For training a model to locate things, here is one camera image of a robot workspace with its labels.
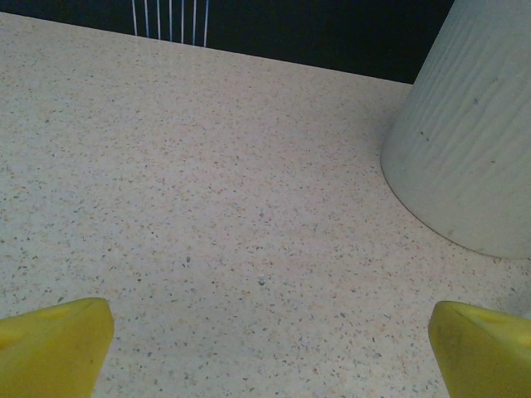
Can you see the beige plastic bin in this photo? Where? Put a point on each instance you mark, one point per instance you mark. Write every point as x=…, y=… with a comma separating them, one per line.
x=469, y=145

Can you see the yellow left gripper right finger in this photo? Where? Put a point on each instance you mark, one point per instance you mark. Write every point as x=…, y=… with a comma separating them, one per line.
x=485, y=356

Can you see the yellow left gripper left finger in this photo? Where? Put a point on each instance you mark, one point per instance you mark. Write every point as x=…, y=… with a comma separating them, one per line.
x=50, y=352

